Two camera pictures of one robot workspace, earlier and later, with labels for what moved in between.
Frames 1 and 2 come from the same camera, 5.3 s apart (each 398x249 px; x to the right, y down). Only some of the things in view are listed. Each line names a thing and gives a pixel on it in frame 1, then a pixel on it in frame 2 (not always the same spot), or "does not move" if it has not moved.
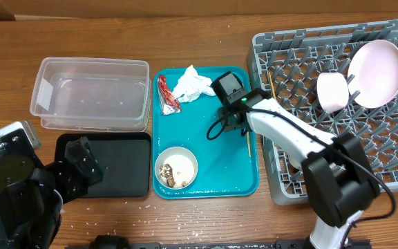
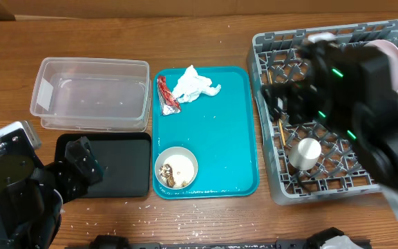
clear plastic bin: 103,94 does not move
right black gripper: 232,122 → 298,94
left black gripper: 86,158 does not move
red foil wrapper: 168,102 does not move
